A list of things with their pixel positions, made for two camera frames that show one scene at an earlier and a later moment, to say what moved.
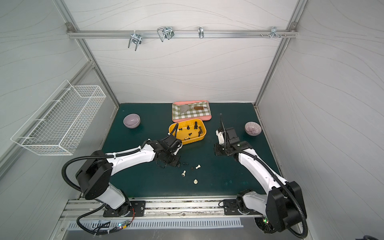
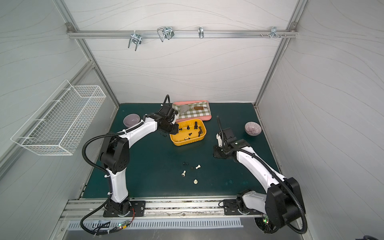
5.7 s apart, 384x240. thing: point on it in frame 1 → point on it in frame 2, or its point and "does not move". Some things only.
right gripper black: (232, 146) does not move
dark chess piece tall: (200, 131) does not move
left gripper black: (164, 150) → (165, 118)
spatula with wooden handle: (185, 108) does not move
